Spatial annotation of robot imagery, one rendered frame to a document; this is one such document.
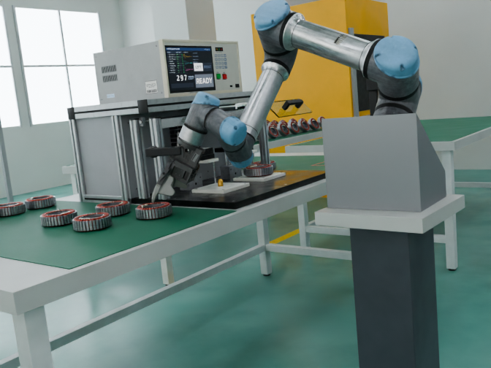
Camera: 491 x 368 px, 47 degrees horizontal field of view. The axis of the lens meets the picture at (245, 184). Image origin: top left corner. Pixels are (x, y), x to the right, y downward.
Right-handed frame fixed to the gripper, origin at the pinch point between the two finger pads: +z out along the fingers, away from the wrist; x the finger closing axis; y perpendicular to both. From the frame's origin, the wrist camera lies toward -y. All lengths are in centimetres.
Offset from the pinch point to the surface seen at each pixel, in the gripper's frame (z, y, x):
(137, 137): -8.1, -21.3, 22.3
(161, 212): 2.6, 3.6, -3.8
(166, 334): 89, 8, 80
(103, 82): -16, -51, 45
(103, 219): 8.7, -8.8, -14.9
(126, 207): 10.1, -10.3, 5.3
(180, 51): -40, -24, 39
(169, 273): 93, -16, 151
